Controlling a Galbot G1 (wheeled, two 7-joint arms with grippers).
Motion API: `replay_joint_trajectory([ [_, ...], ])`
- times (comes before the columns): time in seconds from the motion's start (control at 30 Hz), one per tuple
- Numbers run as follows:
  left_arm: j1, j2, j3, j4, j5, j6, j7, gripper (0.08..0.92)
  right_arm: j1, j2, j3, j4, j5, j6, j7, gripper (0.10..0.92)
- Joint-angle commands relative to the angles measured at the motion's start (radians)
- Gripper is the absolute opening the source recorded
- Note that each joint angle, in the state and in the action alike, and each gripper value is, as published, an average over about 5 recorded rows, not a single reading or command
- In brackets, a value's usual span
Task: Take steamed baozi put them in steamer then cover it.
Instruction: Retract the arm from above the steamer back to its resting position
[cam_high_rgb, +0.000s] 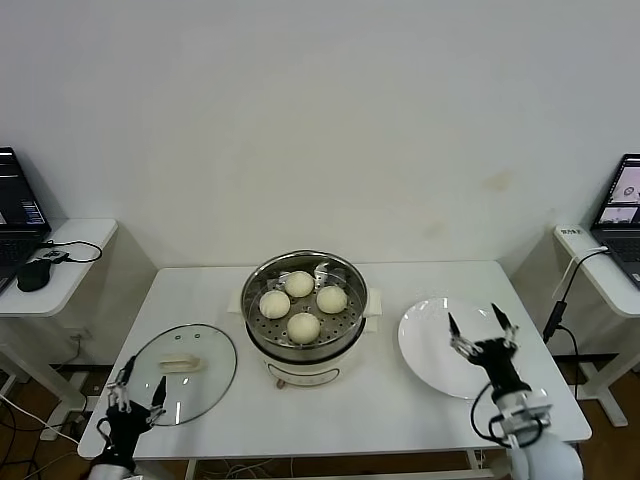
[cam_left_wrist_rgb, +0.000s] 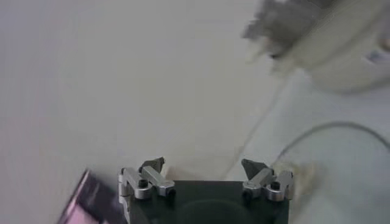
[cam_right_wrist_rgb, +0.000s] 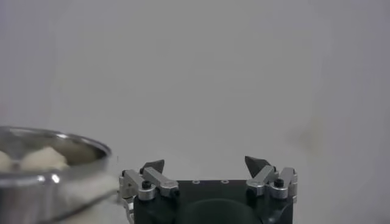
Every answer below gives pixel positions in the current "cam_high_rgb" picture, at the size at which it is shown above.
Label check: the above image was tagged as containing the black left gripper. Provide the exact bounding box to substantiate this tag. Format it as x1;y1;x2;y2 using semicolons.
96;354;169;472

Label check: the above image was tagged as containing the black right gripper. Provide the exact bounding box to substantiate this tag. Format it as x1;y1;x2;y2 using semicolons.
446;302;534;397

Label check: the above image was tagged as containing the round glass pot lid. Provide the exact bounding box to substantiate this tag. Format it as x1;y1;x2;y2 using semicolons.
123;322;239;427

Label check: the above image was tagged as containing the white steamed baozi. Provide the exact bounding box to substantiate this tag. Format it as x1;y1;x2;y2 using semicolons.
316;284;349;315
259;290;293;320
285;269;316;299
286;312;322;345

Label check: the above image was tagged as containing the stainless steel steamer basket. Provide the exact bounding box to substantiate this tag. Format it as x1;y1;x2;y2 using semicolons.
227;249;385;352

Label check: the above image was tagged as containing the round white plate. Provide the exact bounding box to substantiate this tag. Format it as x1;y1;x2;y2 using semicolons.
398;297;519;400

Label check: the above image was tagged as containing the white side table with strip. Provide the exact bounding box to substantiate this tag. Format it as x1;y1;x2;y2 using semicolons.
551;223;640;429

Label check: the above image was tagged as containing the black computer mouse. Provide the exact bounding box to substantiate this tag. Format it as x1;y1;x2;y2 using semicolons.
17;259;54;293

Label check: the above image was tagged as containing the grey laptop with pale windows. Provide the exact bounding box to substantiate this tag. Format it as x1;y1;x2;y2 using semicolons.
589;153;640;291

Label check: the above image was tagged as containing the white side table with mouse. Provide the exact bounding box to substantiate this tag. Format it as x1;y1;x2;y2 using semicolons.
0;217;121;441

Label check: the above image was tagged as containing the cream electric cooking pot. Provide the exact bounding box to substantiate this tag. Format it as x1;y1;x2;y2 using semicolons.
244;314;379;391

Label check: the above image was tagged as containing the black laptop with dark screen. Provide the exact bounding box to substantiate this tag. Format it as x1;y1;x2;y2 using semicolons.
0;145;54;295

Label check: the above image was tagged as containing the black power cable with brick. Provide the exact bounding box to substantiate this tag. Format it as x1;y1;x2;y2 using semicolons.
542;247;612;401

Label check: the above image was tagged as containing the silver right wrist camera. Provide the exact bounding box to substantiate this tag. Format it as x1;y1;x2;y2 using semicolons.
491;389;552;447

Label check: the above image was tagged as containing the white work table frame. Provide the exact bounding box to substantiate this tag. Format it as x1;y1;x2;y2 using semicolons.
134;446;544;480

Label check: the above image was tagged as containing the thin white cable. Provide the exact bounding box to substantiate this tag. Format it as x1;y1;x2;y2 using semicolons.
558;244;609;301

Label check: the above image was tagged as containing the white floor cable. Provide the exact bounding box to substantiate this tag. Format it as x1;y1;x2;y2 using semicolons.
0;391;84;446

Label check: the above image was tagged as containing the pale floor cable bundle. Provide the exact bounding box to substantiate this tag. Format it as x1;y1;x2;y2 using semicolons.
219;460;272;480

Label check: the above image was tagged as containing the black floor cable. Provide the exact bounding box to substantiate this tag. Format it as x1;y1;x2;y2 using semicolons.
0;399;20;454

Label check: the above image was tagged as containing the black adapter with looped cable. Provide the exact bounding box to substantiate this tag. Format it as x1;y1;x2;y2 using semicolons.
38;238;104;265

